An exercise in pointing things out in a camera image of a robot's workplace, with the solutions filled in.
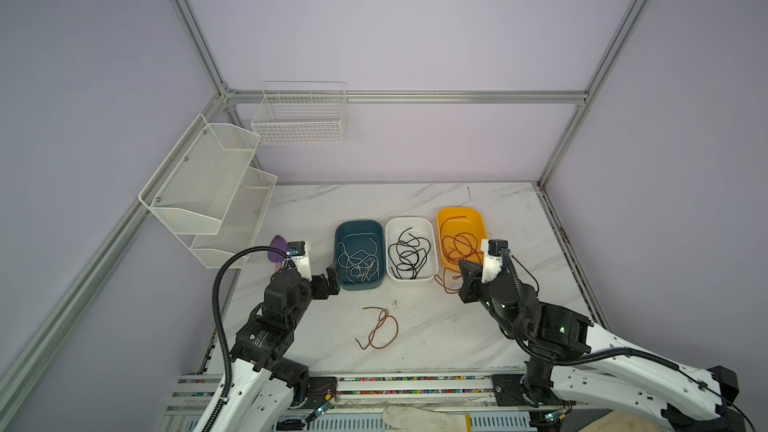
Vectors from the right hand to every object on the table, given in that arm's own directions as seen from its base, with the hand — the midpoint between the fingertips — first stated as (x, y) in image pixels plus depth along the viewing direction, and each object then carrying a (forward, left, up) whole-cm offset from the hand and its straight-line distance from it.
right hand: (456, 262), depth 69 cm
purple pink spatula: (+21, +56, -23) cm, 64 cm away
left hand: (+1, +34, -5) cm, 34 cm away
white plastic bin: (+27, +6, -22) cm, 35 cm away
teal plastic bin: (+24, +29, -23) cm, 44 cm away
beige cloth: (-28, -38, -25) cm, 53 cm away
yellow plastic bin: (+27, -8, -24) cm, 37 cm away
